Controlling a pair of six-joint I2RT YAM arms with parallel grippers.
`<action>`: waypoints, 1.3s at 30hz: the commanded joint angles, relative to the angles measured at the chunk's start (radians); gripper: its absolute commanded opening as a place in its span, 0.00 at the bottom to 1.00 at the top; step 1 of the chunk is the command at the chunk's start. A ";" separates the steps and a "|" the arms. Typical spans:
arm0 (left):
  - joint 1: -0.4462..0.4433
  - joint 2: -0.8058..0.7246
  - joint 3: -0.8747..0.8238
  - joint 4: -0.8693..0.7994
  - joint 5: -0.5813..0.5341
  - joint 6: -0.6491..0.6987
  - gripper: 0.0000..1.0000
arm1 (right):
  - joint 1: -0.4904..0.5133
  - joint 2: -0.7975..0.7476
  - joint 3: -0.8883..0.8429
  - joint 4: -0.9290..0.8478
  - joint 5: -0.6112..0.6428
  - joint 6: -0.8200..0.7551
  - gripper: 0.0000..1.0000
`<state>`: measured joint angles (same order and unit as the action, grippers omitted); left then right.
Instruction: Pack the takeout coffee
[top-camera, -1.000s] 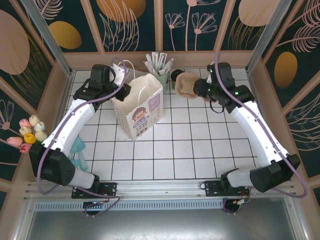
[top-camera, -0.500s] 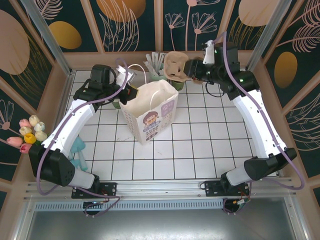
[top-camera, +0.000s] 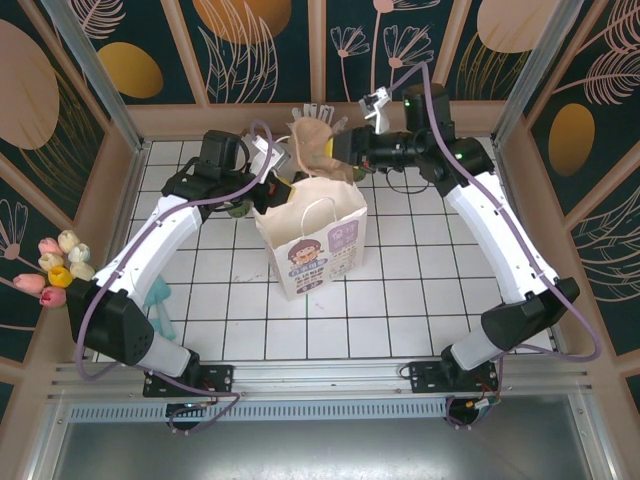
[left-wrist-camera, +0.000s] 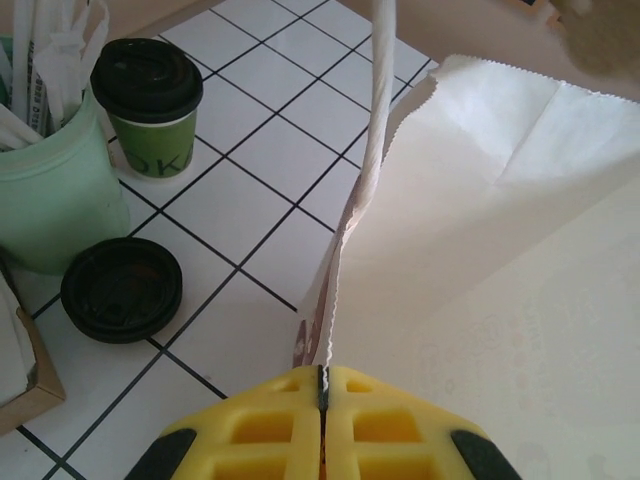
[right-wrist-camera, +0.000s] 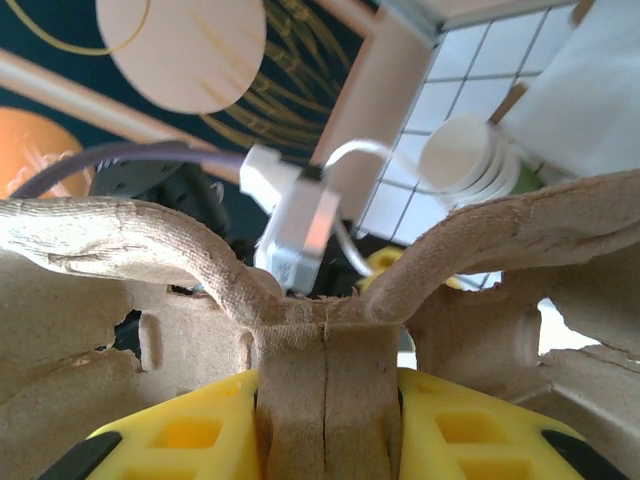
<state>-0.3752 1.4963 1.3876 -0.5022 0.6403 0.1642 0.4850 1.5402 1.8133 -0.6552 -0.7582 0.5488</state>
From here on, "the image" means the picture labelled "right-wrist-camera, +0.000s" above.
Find white cable connector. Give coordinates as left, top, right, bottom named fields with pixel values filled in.
left=238, top=143, right=344, bottom=294

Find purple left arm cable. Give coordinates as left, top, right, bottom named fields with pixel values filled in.
left=8, top=139, right=249, bottom=200

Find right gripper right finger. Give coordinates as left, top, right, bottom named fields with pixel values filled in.
left=397, top=368, right=630, bottom=480

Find brown pulp cup carrier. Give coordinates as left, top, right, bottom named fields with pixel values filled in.
left=0, top=169, right=640, bottom=480

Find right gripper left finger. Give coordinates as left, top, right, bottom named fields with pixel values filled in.
left=37, top=369, right=262, bottom=480

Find stack of paper cups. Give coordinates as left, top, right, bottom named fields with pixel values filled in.
left=418, top=112, right=544, bottom=210

